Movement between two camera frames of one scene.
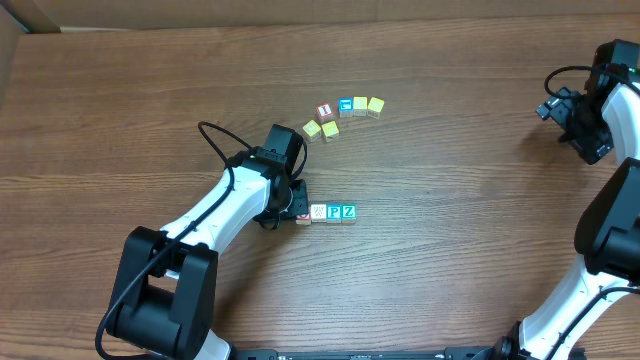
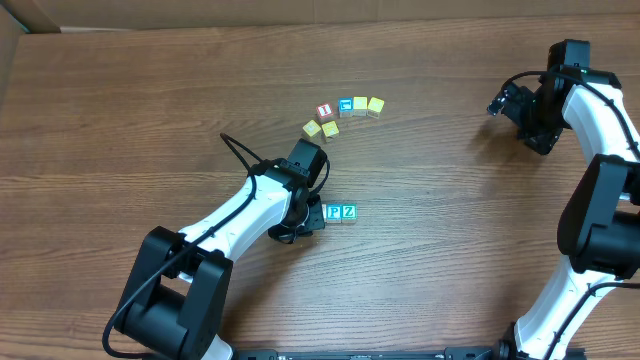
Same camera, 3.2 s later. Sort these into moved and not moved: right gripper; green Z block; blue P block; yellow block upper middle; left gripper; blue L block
Moved: right gripper; left gripper
Not moved: green Z block; blue L block; yellow block upper middle; blue P block
